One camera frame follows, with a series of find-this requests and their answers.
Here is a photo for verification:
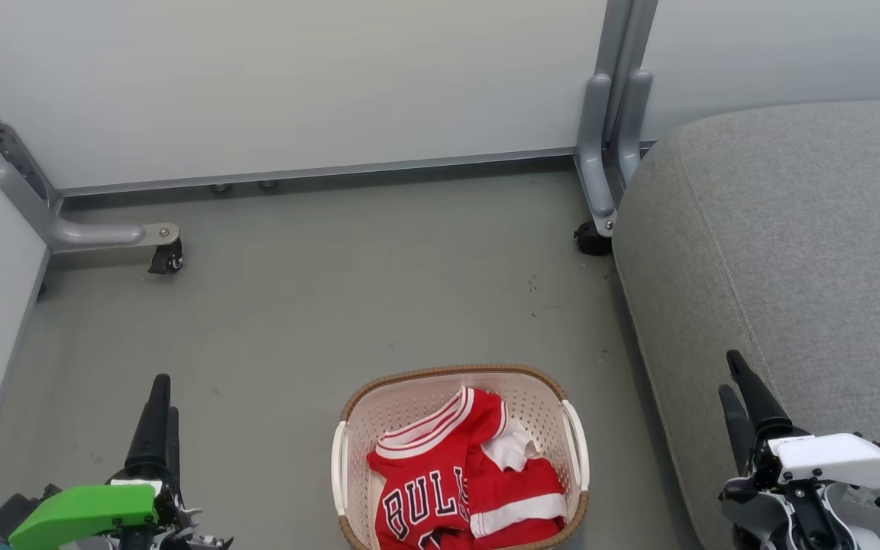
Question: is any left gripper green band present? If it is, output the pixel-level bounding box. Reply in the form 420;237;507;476
0;374;233;550

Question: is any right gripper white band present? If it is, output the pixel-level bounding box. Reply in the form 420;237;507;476
719;350;880;550

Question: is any red Bulls basketball jersey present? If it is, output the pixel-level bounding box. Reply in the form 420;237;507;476
367;387;568;550

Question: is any grey fabric sofa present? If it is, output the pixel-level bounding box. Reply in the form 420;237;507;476
612;98;880;550

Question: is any black caster wheel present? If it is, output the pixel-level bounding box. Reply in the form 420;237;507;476
574;220;613;257
148;238;184;274

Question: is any long grey partition leg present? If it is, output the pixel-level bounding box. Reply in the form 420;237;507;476
0;162;181;253

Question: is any cream perforated laundry basket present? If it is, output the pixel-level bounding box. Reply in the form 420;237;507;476
332;364;590;550

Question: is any grey curved partition leg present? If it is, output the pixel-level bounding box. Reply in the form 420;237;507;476
576;73;615;238
617;69;653;184

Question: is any grey partition bottom rail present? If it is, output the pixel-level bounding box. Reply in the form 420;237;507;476
58;147;578;198

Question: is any grey partition upright post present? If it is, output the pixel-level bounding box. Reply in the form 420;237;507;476
597;0;658;146

